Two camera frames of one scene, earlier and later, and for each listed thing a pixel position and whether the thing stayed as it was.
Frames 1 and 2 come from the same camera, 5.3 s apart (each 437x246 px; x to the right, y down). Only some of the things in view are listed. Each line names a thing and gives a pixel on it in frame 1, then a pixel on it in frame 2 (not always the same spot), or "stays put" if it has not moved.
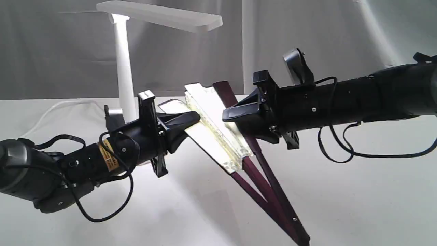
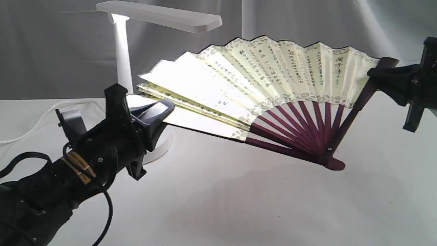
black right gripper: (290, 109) -> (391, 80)
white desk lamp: (122, 13) stays put
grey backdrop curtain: (67, 49) stays put
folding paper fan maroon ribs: (284, 207) -> (299, 97)
